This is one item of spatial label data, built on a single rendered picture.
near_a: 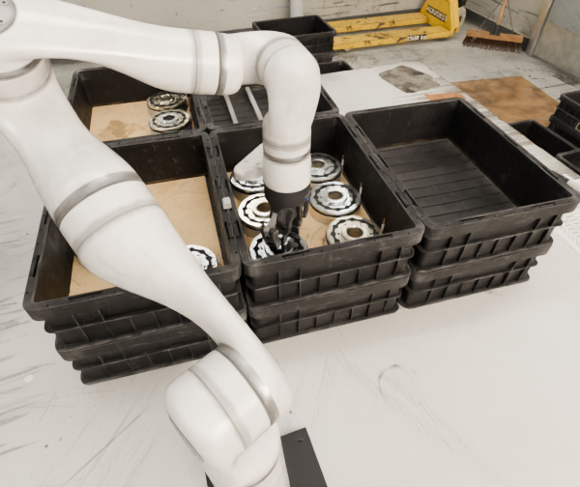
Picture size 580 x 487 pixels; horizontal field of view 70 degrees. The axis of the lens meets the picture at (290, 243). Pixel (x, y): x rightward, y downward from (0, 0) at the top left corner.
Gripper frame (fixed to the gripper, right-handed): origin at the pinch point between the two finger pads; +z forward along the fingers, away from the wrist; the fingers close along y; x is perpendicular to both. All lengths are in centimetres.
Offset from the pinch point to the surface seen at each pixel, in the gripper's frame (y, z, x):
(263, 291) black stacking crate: -11.8, -0.1, -2.5
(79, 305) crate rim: -30.9, -7.0, 14.7
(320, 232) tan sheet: 7.3, 2.2, -3.1
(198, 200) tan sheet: 3.0, 2.2, 23.3
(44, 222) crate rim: -22.6, -7.6, 32.4
